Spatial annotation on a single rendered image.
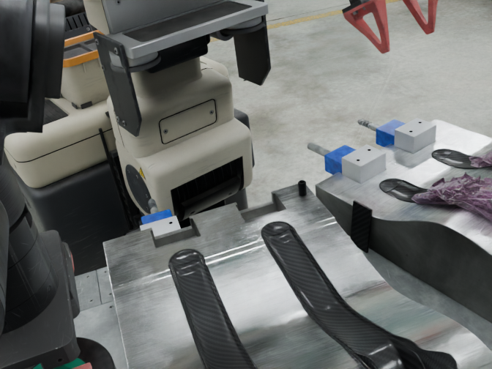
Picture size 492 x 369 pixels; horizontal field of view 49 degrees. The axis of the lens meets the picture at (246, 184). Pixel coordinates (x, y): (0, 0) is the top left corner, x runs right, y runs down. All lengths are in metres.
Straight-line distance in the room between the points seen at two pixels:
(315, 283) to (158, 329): 0.16
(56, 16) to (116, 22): 0.63
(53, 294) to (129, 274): 0.29
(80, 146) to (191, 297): 0.71
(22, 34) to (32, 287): 0.14
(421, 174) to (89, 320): 0.47
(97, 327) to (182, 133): 0.45
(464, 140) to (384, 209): 0.21
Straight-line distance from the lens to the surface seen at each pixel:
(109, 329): 0.69
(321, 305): 0.55
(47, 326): 0.31
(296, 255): 0.60
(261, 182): 2.36
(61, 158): 1.22
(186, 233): 0.67
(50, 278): 0.32
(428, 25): 0.88
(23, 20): 0.24
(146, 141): 0.98
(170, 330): 0.54
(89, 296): 0.74
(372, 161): 0.76
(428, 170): 0.79
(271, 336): 0.51
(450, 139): 0.86
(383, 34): 0.80
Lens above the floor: 1.27
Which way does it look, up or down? 33 degrees down
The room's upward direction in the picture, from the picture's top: 8 degrees counter-clockwise
